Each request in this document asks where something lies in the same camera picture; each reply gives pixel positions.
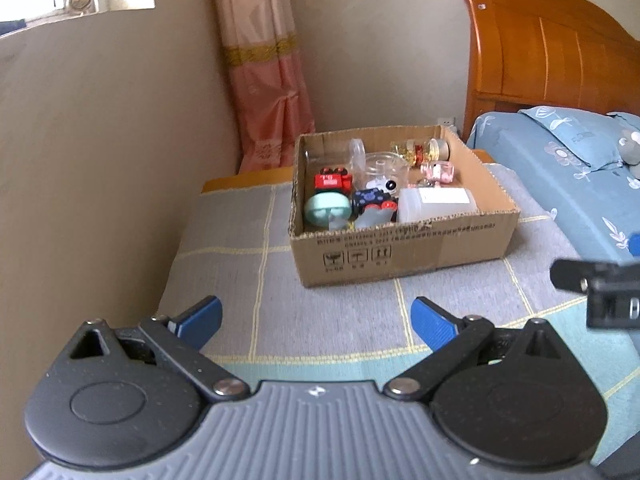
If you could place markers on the black toy car red wheels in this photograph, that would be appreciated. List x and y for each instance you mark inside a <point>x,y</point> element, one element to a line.
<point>372,199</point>

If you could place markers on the blue floral bed sheet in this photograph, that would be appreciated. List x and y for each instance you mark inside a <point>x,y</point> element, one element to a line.
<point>530,180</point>

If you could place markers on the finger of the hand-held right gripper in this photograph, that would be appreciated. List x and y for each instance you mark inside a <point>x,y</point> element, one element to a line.
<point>635,243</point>
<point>607,290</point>

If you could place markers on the wooden headboard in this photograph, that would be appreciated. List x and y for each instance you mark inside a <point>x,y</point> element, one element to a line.
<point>540,45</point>

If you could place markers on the blue floral pillow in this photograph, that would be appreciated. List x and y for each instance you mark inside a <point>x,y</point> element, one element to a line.
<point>580,135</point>

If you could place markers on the white wall socket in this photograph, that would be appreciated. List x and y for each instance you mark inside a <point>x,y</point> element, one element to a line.
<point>446,122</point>

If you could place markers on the cotton swab container green label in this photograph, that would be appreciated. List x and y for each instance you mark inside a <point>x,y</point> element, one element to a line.
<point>440,207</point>

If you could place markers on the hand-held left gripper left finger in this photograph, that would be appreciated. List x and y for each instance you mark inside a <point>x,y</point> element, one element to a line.
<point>200,320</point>

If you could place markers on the checked grey blue blanket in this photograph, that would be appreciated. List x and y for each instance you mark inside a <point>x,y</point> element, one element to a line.
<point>230,260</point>

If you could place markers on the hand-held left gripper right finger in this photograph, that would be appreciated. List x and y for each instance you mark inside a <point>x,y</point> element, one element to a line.
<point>432,322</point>

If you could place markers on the pink curtain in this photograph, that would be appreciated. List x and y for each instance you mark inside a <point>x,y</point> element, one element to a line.
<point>260,60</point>

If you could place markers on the grey plush toy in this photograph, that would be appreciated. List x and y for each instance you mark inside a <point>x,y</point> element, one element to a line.
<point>631,152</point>

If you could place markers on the cardboard box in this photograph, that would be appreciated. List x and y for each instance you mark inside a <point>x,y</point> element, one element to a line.
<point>410,250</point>

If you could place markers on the jar of gold red beads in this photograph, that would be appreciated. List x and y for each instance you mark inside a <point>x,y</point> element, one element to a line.
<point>420,150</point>

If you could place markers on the clear glass panda cup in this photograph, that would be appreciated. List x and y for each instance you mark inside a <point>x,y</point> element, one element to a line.
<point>385,167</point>

